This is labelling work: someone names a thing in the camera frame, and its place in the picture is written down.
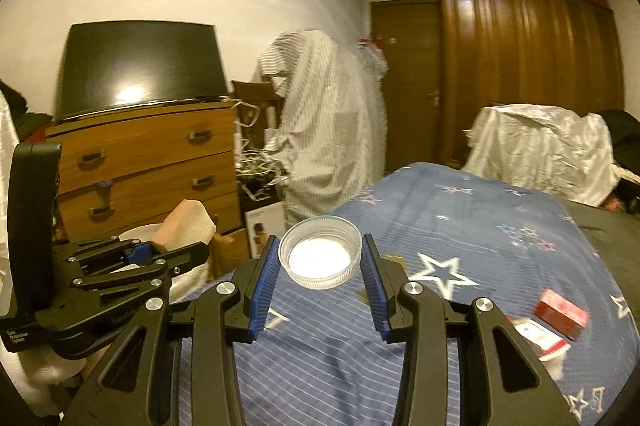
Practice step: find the brown wooden wardrobe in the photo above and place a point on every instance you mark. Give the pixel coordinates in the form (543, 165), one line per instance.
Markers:
(525, 56)

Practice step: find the blue checked star bedsheet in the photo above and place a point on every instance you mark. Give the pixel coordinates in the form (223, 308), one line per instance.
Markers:
(475, 231)

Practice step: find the wooden dresser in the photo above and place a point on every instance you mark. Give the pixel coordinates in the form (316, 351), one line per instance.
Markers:
(150, 166)

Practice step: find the pile of dark clothes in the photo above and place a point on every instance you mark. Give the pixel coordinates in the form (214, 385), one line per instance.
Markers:
(25, 116)

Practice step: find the white satin cloth cover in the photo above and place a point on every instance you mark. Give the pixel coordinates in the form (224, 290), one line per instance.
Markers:
(540, 151)

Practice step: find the brown paper bag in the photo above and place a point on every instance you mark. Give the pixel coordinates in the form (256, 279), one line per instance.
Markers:
(220, 256)

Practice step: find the black television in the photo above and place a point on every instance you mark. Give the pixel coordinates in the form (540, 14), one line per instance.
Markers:
(140, 66)

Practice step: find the red box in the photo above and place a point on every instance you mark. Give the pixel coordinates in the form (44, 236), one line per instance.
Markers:
(562, 313)

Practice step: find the clear plastic jar lid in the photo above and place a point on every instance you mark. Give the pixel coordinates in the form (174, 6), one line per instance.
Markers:
(320, 256)

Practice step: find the pile of white hangers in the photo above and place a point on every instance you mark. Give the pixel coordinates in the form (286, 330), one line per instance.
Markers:
(257, 161)

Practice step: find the pink beige sponge block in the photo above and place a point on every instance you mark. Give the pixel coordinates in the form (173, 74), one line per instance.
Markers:
(182, 226)

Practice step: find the white cardboard box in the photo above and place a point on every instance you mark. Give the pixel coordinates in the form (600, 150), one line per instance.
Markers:
(262, 226)

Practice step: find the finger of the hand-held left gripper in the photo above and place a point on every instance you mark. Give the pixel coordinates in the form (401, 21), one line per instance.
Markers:
(145, 253)
(150, 278)

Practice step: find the wooden chair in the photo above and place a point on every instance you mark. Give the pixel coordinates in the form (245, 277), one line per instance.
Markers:
(252, 93)

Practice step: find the grey blanket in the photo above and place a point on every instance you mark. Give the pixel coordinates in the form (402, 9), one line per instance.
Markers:
(610, 246)

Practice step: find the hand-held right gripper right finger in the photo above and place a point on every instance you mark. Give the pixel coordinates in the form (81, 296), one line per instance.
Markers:
(377, 296)

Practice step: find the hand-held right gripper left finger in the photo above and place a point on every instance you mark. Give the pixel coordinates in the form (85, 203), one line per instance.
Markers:
(262, 296)

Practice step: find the red door ornament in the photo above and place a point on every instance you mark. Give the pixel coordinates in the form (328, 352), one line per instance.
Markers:
(375, 43)

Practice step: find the brown wooden door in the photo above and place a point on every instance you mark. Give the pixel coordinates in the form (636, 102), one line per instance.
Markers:
(405, 81)

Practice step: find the red and white carton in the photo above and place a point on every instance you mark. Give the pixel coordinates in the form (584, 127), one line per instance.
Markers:
(537, 338)

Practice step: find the black cloth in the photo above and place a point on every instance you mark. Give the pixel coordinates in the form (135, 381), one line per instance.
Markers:
(622, 136)

